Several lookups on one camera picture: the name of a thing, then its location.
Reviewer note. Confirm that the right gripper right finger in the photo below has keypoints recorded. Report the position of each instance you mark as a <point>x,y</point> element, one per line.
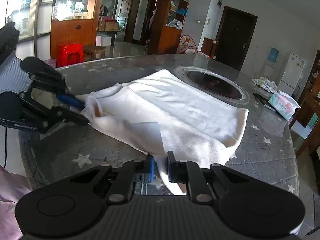
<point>196,180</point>

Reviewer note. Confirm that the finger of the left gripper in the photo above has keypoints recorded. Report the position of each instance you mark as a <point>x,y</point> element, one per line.
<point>58,87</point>
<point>37,117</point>

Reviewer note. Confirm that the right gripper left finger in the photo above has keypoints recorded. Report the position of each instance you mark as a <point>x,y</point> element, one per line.
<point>126,177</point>

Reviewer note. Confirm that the white knit garment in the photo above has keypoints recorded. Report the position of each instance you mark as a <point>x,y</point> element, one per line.
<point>160,113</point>

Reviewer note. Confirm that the red plastic stool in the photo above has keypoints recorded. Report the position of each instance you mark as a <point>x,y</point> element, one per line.
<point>69,54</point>

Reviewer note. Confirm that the small wooden stool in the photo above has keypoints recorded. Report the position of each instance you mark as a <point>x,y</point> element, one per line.
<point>94,50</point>

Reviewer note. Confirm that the wooden glass display cabinet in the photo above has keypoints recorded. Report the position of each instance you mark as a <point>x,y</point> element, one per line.
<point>73,21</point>

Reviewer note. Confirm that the round inset hotpot burner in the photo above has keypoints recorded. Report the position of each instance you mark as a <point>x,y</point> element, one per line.
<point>213,84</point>

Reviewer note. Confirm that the crumpled patterned cloth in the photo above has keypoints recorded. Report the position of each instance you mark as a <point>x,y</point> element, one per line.
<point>266,84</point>

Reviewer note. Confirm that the tissue box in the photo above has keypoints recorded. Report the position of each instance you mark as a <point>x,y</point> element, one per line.
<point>284,104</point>

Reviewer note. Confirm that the polka dot play tent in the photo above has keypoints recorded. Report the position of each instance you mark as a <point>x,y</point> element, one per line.
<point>187,46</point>

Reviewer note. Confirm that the water dispenser with blue bottle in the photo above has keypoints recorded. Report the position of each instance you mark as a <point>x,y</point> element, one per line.
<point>270,68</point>

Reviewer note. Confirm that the wooden shelf cabinet left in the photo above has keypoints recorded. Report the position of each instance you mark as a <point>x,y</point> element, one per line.
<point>167,26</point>

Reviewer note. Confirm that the dark wooden entrance door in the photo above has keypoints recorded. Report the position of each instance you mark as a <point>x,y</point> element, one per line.
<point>234,36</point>

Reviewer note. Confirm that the white refrigerator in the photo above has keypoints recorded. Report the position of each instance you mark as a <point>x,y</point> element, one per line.
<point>290,73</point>

